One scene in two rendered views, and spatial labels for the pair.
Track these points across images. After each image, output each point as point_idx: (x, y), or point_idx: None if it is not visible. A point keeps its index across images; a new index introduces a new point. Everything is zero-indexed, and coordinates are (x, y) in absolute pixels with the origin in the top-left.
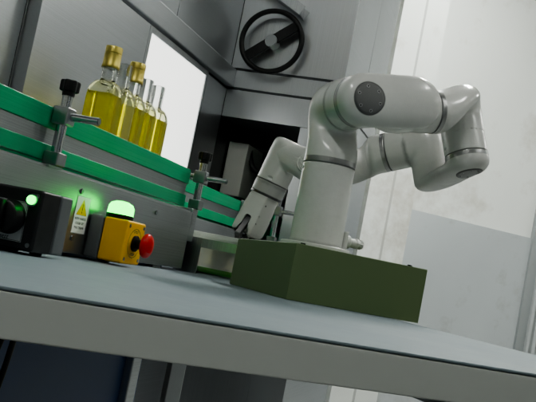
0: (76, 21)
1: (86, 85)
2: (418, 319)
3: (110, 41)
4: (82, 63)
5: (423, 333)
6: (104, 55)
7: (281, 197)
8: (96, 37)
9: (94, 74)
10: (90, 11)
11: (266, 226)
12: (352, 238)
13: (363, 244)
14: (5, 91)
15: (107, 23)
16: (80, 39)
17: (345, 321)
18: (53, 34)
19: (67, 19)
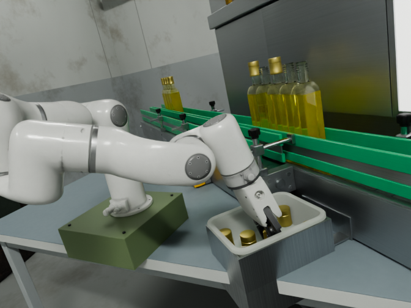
0: (288, 35)
1: (314, 70)
2: (68, 255)
3: (325, 22)
4: (304, 57)
5: (60, 216)
6: (322, 38)
7: (224, 182)
8: (309, 31)
9: (318, 58)
10: (296, 19)
11: (252, 212)
12: (109, 206)
13: (103, 212)
14: (178, 122)
15: (315, 13)
16: (296, 43)
17: (81, 200)
18: (277, 55)
19: (282, 40)
